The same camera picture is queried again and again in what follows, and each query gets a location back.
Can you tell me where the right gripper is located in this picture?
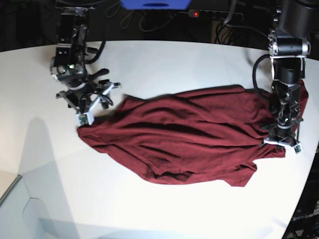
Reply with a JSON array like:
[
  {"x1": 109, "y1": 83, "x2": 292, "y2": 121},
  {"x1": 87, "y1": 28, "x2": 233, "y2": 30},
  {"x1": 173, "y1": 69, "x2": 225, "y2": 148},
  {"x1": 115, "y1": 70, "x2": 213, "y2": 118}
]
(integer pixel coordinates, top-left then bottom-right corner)
[{"x1": 56, "y1": 81, "x2": 121, "y2": 114}]

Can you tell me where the black power strip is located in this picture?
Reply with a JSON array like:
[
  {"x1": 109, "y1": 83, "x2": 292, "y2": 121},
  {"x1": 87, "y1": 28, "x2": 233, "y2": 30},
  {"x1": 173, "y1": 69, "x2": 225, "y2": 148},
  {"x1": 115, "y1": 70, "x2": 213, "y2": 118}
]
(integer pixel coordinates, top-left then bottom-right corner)
[{"x1": 187, "y1": 9, "x2": 229, "y2": 20}]

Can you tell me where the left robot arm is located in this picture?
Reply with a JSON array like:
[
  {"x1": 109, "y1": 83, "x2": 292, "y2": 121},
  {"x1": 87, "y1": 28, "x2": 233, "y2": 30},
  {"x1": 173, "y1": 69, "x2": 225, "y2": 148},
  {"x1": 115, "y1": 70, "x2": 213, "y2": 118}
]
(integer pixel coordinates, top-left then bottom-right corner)
[{"x1": 252, "y1": 0, "x2": 319, "y2": 153}]

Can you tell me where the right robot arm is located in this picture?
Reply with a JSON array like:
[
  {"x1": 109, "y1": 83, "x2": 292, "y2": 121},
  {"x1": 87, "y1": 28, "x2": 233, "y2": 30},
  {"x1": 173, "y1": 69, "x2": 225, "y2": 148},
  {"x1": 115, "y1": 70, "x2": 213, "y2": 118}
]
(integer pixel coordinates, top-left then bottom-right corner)
[{"x1": 50, "y1": 0, "x2": 114, "y2": 115}]

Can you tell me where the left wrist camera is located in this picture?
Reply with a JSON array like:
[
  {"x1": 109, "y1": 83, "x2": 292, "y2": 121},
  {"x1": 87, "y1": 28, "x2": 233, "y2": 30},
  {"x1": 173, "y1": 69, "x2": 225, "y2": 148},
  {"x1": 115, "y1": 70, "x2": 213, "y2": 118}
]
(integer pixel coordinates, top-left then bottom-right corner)
[{"x1": 294, "y1": 143, "x2": 304, "y2": 154}]

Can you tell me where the dark red t-shirt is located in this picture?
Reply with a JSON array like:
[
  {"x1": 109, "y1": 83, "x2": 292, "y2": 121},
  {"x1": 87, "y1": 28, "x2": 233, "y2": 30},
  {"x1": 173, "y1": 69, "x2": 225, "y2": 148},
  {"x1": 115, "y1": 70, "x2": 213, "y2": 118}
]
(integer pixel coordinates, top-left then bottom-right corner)
[{"x1": 76, "y1": 79, "x2": 310, "y2": 188}]

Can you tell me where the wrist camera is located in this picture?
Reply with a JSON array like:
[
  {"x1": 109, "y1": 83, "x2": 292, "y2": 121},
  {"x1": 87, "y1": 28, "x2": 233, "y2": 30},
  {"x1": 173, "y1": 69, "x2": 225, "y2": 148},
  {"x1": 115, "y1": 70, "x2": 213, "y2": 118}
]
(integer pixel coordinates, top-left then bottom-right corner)
[
  {"x1": 294, "y1": 143, "x2": 304, "y2": 154},
  {"x1": 76, "y1": 112, "x2": 94, "y2": 126}
]

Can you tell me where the blue box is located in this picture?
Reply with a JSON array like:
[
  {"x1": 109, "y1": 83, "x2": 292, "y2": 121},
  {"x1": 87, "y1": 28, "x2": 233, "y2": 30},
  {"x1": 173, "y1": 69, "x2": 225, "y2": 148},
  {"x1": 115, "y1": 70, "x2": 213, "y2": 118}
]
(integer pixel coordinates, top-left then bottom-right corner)
[{"x1": 120, "y1": 0, "x2": 191, "y2": 10}]

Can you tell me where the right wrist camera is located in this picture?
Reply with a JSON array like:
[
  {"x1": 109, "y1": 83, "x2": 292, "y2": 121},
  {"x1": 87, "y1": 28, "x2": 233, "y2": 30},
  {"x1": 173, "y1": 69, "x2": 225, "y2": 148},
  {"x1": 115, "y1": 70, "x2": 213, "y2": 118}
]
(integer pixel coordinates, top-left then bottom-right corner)
[{"x1": 76, "y1": 112, "x2": 94, "y2": 126}]

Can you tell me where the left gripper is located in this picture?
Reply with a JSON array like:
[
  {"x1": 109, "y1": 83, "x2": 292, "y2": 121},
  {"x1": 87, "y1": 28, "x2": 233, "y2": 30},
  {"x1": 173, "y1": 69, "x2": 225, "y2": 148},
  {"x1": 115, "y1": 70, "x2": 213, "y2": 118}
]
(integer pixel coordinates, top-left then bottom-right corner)
[{"x1": 259, "y1": 124, "x2": 301, "y2": 149}]

